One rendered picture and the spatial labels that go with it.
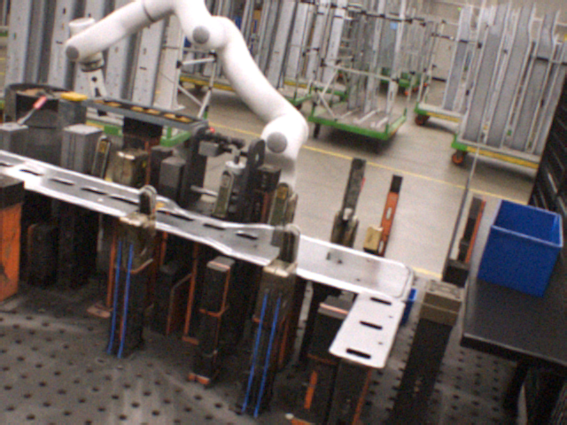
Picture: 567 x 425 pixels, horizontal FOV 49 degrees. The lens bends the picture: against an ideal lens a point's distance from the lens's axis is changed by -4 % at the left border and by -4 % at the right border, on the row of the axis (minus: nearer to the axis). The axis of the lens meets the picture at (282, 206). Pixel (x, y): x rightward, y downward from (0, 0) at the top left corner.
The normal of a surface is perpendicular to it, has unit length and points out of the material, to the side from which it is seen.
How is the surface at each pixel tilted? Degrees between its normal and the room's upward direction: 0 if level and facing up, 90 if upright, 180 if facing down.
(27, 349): 0
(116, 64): 87
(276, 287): 90
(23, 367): 0
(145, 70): 87
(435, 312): 89
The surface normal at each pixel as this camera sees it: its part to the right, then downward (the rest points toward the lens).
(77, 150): -0.30, 0.25
